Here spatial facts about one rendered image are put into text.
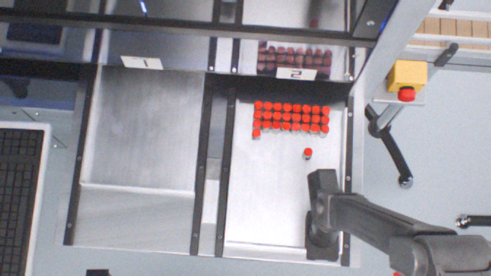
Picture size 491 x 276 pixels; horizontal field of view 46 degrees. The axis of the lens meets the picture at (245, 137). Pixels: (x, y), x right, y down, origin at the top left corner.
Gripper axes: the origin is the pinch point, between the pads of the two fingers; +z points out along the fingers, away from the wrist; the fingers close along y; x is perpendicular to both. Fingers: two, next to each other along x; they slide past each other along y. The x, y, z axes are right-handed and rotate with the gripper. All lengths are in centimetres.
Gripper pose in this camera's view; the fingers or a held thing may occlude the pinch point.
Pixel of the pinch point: (317, 247)
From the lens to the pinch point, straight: 130.3
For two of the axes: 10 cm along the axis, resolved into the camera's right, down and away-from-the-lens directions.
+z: 0.0, 4.5, 8.9
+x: -10.0, -0.6, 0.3
